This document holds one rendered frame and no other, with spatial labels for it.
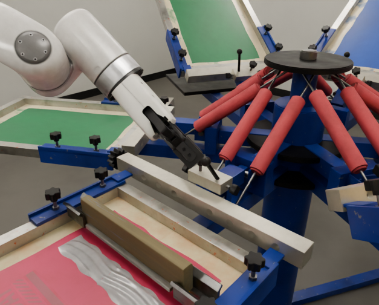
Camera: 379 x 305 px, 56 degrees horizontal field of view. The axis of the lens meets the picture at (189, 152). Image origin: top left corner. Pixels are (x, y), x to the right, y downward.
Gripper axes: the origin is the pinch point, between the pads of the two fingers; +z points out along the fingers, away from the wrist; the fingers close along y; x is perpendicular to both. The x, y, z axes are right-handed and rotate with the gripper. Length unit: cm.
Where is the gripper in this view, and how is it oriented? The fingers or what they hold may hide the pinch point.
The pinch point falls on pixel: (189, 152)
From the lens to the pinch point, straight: 58.6
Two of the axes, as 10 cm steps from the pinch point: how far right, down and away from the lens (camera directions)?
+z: 6.8, 7.3, 0.6
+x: 7.3, -6.8, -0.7
